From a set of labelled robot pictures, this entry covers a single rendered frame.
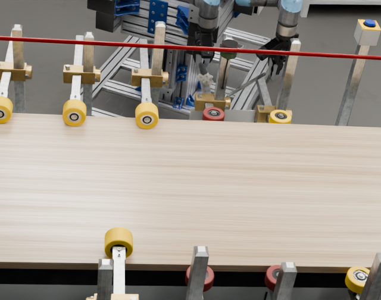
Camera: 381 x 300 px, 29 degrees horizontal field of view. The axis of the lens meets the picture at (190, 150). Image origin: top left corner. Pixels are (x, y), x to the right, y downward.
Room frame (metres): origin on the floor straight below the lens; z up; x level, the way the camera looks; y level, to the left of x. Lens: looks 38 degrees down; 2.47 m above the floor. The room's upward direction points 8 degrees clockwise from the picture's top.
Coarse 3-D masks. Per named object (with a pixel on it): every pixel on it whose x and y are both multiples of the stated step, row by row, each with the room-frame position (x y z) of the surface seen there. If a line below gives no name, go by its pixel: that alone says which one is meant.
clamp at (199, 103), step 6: (204, 96) 2.39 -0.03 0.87; (210, 96) 2.39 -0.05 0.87; (198, 102) 2.36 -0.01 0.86; (204, 102) 2.36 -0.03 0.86; (210, 102) 2.36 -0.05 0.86; (216, 102) 2.37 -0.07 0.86; (222, 102) 2.37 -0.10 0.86; (228, 102) 2.38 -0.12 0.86; (198, 108) 2.36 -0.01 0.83; (222, 108) 2.37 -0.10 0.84; (228, 108) 2.38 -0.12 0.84
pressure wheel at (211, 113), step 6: (210, 108) 2.26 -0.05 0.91; (216, 108) 2.26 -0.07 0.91; (204, 114) 2.22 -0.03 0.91; (210, 114) 2.23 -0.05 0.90; (216, 114) 2.23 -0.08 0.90; (222, 114) 2.23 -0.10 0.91; (204, 120) 2.21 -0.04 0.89; (210, 120) 2.20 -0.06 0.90; (216, 120) 2.20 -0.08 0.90; (222, 120) 2.21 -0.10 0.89
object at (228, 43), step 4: (224, 40) 2.36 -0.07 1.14; (228, 40) 2.36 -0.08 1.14; (232, 40) 2.37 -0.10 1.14; (224, 44) 2.33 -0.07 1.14; (228, 44) 2.34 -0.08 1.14; (232, 44) 2.34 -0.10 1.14; (236, 44) 2.34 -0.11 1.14; (228, 60) 2.34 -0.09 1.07; (224, 72) 2.37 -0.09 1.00; (224, 76) 2.37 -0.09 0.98
